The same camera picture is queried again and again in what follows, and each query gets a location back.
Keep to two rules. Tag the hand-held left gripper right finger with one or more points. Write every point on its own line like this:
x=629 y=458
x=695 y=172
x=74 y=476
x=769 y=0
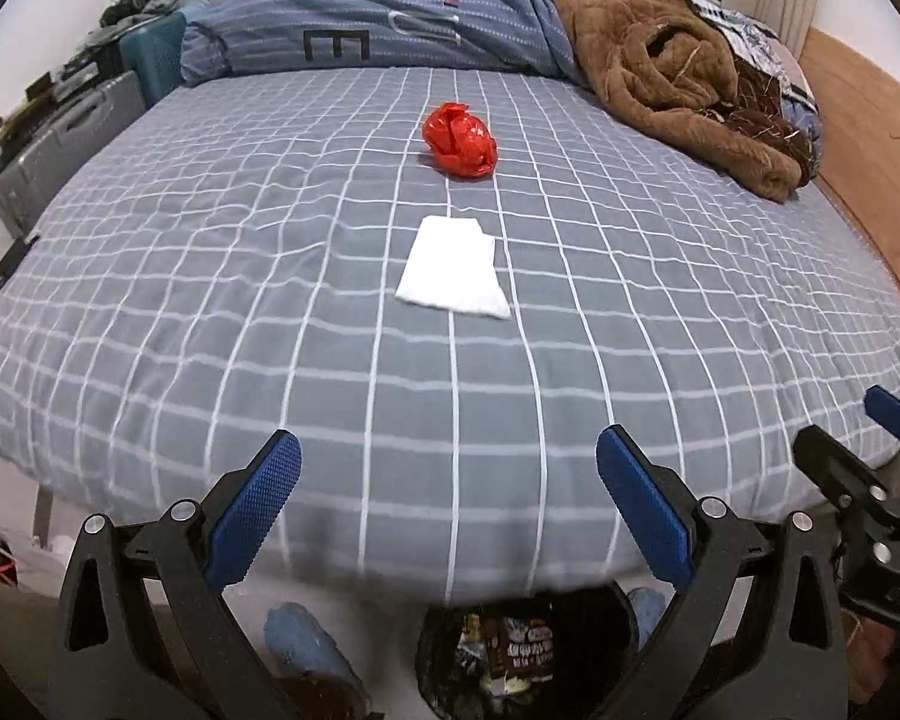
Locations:
x=645 y=510

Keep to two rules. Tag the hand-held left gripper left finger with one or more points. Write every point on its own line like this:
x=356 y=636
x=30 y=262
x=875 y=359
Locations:
x=259 y=510

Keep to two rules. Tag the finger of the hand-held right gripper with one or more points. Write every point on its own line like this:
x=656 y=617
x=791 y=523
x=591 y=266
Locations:
x=896 y=412
x=832 y=465

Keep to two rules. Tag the black lined trash bin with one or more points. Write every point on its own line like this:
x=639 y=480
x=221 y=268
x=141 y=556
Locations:
x=450 y=660

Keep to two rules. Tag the blue slipper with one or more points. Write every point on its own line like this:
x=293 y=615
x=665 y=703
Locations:
x=649 y=607
x=307 y=637

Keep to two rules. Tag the white bed leg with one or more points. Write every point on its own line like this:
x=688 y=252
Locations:
x=43 y=510

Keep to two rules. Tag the wooden headboard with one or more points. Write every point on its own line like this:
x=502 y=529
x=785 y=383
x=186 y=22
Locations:
x=870 y=127

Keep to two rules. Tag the white tissue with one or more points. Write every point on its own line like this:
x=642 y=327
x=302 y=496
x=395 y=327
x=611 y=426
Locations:
x=454 y=266

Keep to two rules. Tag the dark brown patterned cloth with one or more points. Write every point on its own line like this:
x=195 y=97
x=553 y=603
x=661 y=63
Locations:
x=757 y=120

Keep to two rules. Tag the black power adapter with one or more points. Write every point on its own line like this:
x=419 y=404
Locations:
x=15 y=255

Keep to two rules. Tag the blue white patterned pillow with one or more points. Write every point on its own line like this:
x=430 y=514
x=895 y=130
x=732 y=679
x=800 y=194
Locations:
x=750 y=34

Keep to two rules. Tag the crumpled red plastic bag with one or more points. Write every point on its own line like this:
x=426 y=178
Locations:
x=461 y=139

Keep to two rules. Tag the grey suitcase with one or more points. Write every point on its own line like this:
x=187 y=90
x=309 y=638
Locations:
x=67 y=142

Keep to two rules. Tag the brown fleece blanket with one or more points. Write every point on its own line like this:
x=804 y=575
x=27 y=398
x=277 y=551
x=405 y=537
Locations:
x=645 y=37

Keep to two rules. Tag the dark clutter pile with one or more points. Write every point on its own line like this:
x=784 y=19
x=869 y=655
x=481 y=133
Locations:
x=52 y=90

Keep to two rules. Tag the teal suitcase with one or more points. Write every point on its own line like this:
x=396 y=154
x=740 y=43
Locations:
x=154 y=52

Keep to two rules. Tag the blue striped quilt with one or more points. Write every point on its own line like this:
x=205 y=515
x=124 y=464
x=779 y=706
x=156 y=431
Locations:
x=390 y=15

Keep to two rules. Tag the dark tangled object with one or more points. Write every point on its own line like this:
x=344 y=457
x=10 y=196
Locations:
x=131 y=4

